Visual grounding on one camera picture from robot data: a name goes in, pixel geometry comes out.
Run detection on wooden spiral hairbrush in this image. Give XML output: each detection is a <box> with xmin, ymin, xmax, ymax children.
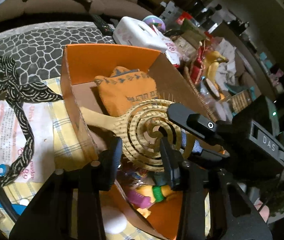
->
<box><xmin>80</xmin><ymin>99</ymin><xmax>182</xmax><ymax>172</ymax></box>

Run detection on printed paper packet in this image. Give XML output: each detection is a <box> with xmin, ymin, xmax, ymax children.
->
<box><xmin>0</xmin><ymin>100</ymin><xmax>55</xmax><ymax>183</ymax></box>

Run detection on orange patterned sock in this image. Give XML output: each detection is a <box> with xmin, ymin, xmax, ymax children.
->
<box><xmin>94</xmin><ymin>66</ymin><xmax>159</xmax><ymax>117</ymax></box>

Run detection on pastel round toy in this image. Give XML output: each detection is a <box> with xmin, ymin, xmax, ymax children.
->
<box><xmin>143</xmin><ymin>15</ymin><xmax>166</xmax><ymax>33</ymax></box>

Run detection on white tissue box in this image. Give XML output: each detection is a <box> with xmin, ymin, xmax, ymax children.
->
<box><xmin>113</xmin><ymin>16</ymin><xmax>167</xmax><ymax>53</ymax></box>

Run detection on person right hand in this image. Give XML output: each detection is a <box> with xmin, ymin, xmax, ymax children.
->
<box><xmin>254</xmin><ymin>198</ymin><xmax>270</xmax><ymax>222</ymax></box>

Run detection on orange cardboard box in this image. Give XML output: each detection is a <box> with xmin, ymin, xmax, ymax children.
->
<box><xmin>61</xmin><ymin>44</ymin><xmax>207</xmax><ymax>239</ymax></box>

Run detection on white round jar lid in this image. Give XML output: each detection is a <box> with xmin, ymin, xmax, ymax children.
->
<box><xmin>101</xmin><ymin>206</ymin><xmax>127</xmax><ymax>235</ymax></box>

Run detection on yellow checked tablecloth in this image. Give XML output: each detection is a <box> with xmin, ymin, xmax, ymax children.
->
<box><xmin>0</xmin><ymin>77</ymin><xmax>212</xmax><ymax>240</ymax></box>

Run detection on black white patterned headband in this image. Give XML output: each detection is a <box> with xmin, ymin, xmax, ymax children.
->
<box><xmin>0</xmin><ymin>56</ymin><xmax>63</xmax><ymax>187</ymax></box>

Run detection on wicker basket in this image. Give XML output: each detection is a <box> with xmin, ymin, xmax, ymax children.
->
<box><xmin>183</xmin><ymin>67</ymin><xmax>253</xmax><ymax>122</ymax></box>

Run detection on bananas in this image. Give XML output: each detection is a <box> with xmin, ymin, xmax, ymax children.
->
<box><xmin>203</xmin><ymin>51</ymin><xmax>229</xmax><ymax>84</ymax></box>

